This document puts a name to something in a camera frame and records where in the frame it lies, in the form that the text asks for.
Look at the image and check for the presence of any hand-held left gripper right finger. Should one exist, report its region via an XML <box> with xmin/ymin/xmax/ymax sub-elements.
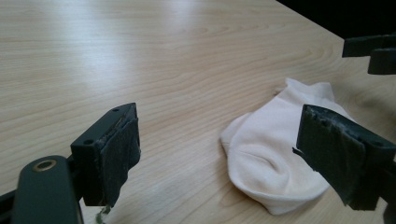
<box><xmin>291</xmin><ymin>104</ymin><xmax>396</xmax><ymax>212</ymax></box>

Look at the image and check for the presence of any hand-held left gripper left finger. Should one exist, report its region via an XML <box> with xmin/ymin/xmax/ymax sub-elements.
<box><xmin>69</xmin><ymin>102</ymin><xmax>142</xmax><ymax>209</ymax></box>

